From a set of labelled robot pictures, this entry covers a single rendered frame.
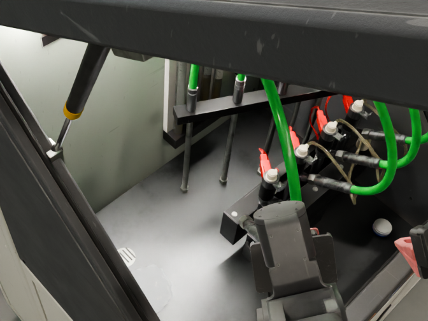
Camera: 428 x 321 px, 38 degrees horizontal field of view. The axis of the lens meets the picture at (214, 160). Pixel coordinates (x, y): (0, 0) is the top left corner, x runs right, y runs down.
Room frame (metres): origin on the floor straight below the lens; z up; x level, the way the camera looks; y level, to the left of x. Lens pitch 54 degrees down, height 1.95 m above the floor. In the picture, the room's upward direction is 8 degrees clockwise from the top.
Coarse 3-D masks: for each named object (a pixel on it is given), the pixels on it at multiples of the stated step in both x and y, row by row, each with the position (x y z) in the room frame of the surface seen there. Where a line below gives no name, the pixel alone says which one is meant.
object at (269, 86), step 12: (192, 72) 0.72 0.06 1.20; (192, 84) 0.73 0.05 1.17; (264, 84) 0.52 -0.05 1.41; (276, 96) 0.51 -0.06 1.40; (276, 108) 0.50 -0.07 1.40; (276, 120) 0.49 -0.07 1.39; (288, 132) 0.48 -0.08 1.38; (288, 144) 0.46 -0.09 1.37; (288, 156) 0.45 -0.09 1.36; (288, 168) 0.44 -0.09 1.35; (288, 180) 0.44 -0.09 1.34; (300, 192) 0.43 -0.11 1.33
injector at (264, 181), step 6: (264, 174) 0.61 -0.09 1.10; (264, 180) 0.60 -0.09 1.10; (276, 180) 0.60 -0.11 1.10; (264, 186) 0.59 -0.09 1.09; (270, 186) 0.59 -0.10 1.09; (264, 192) 0.59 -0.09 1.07; (270, 192) 0.59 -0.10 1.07; (258, 198) 0.60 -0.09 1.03; (264, 198) 0.59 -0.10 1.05; (270, 198) 0.59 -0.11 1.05; (276, 198) 0.60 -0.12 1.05; (258, 204) 0.60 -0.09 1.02; (264, 204) 0.60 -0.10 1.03
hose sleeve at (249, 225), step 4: (248, 220) 0.50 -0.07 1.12; (252, 220) 0.50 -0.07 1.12; (244, 224) 0.50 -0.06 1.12; (248, 224) 0.49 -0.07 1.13; (252, 224) 0.49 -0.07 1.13; (244, 228) 0.49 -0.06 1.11; (248, 228) 0.48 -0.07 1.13; (252, 228) 0.48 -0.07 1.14; (248, 232) 0.48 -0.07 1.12; (252, 232) 0.47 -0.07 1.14; (256, 232) 0.47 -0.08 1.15; (252, 236) 0.47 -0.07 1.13; (256, 236) 0.46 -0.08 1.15; (256, 240) 0.46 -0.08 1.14
